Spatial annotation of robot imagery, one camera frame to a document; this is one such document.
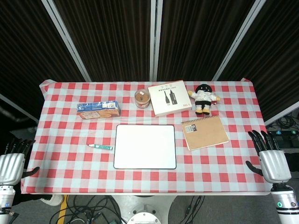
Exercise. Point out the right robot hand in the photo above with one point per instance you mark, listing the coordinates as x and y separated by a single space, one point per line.
273 163

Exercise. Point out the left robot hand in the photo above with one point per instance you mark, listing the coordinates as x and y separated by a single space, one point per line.
10 162

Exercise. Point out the green whiteboard marker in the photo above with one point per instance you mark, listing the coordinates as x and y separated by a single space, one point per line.
101 147

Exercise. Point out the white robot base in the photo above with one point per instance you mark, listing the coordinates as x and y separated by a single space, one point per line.
144 211

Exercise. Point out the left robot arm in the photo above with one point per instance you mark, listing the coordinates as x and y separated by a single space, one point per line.
5 200

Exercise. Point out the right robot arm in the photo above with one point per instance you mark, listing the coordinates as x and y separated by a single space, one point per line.
286 203

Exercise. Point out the brown spiral notebook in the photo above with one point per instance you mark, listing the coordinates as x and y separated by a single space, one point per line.
204 131

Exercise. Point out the plush doll black white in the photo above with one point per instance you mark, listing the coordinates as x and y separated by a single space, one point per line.
204 98

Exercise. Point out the blue orange cookie box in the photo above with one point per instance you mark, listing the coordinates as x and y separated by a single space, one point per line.
99 110

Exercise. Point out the dark folding screen panel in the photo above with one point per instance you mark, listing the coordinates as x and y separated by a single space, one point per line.
25 46
273 53
105 37
201 37

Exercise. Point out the red white checkered tablecloth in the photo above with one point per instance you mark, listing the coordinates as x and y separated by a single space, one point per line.
144 140

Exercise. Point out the clear plastic snack jar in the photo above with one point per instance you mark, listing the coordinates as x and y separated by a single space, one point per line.
142 98

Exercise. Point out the white whiteboard black frame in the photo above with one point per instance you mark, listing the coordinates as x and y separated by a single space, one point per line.
145 146

